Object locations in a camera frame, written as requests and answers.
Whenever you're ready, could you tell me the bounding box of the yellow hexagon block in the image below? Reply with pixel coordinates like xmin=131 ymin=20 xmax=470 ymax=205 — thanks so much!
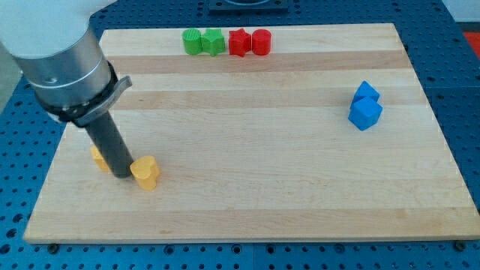
xmin=90 ymin=145 xmax=110 ymax=172

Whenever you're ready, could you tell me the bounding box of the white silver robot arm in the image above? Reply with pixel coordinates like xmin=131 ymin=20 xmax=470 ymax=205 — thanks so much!
xmin=1 ymin=0 xmax=131 ymax=127

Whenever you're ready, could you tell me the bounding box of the yellow heart block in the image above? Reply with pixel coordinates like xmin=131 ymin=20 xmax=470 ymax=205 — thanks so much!
xmin=130 ymin=155 xmax=160 ymax=191

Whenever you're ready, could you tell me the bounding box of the wooden board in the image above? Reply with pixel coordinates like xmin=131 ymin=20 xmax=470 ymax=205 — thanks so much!
xmin=24 ymin=23 xmax=479 ymax=244

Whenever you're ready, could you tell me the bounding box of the red star block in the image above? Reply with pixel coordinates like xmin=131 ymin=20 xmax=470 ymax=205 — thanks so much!
xmin=229 ymin=28 xmax=251 ymax=57

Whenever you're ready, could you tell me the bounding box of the green star block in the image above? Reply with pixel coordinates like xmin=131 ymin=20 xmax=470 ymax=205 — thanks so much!
xmin=200 ymin=28 xmax=226 ymax=56

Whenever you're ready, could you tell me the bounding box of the red cylinder block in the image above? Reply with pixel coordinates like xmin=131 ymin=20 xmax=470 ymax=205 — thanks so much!
xmin=252 ymin=28 xmax=272 ymax=56

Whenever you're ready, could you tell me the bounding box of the green cylinder block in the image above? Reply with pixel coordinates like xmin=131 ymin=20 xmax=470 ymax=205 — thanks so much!
xmin=181 ymin=28 xmax=203 ymax=55

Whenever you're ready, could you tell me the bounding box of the blue cube block front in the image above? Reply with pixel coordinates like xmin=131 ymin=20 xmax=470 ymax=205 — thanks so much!
xmin=348 ymin=97 xmax=383 ymax=131

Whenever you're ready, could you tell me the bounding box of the blue cube block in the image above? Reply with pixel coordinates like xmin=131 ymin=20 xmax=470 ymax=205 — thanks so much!
xmin=348 ymin=97 xmax=383 ymax=131
xmin=350 ymin=80 xmax=380 ymax=107

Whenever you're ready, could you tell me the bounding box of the blue cube block rear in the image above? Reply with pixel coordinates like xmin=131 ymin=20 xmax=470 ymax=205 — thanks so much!
xmin=350 ymin=80 xmax=380 ymax=107

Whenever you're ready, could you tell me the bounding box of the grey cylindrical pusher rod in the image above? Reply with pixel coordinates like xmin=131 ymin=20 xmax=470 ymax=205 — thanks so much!
xmin=85 ymin=112 xmax=134 ymax=179

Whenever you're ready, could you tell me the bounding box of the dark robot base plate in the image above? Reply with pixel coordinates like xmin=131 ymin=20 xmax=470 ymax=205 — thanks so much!
xmin=205 ymin=0 xmax=290 ymax=14

